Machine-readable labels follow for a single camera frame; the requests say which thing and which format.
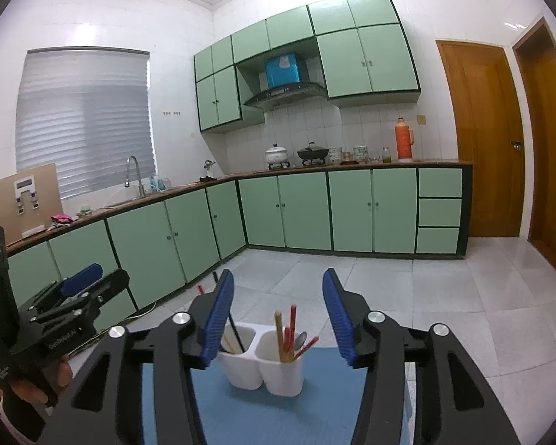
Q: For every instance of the person's left hand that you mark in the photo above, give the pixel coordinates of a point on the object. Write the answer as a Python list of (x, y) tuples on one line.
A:
[(60, 373)]

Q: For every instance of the white utensil holder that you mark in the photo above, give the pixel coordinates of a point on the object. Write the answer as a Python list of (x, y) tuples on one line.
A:
[(278, 375)]

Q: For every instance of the clear bottle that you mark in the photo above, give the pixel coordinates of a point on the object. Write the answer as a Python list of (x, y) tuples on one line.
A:
[(160, 183)]

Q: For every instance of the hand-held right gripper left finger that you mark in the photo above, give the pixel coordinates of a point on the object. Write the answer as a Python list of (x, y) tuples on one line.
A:
[(215, 324)]

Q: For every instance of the red-ended chopstick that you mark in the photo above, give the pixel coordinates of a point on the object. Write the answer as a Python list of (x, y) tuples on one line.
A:
[(308, 345)]

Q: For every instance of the patterned ceramic jar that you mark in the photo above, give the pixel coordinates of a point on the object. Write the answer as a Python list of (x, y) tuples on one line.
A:
[(361, 154)]

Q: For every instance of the pink cloth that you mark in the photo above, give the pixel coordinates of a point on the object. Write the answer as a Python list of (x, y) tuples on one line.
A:
[(61, 219)]

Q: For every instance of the cardboard water purifier box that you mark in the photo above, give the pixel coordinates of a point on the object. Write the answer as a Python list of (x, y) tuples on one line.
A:
[(28, 204)]

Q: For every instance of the glass jar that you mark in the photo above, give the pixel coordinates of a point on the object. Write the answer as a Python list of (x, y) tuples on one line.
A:
[(387, 155)]

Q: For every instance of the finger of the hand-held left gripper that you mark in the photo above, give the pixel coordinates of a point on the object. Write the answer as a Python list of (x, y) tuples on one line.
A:
[(113, 285), (81, 278)]

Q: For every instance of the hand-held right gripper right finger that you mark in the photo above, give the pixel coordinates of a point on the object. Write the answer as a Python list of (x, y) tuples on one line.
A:
[(343, 324)]

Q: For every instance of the metal faucet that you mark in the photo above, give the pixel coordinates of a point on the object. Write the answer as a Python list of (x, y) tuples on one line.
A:
[(136, 174)]

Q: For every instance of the green wall cabinet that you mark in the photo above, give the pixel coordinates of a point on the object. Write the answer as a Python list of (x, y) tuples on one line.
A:
[(287, 28), (366, 60), (217, 97)]

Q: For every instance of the green base cabinet run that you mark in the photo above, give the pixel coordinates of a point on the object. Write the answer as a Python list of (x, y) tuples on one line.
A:
[(139, 245)]

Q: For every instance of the black wok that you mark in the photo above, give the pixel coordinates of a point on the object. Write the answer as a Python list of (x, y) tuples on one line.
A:
[(312, 152)]

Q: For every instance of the blue mat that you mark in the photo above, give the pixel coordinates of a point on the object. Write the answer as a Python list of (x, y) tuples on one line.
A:
[(241, 419)]

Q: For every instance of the metal spoon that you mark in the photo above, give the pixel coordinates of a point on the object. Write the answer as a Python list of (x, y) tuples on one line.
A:
[(300, 340)]

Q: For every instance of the person's left forearm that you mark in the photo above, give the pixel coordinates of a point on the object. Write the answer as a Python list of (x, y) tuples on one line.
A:
[(9, 422)]

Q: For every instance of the green base cabinet with drawers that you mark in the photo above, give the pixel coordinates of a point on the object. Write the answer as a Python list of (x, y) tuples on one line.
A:
[(306, 208)]

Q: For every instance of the white pot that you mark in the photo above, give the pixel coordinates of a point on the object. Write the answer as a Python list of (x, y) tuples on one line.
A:
[(276, 154)]

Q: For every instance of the black range hood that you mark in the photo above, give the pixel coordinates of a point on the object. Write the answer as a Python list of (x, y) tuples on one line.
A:
[(282, 93)]

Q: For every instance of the black gas stove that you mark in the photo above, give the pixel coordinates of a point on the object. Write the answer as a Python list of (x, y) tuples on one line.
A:
[(312, 163)]

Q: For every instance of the white window blind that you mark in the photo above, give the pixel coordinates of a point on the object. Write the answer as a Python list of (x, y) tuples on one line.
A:
[(83, 125)]

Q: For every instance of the orange thermos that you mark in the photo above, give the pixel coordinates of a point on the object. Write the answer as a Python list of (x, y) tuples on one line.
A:
[(404, 141)]

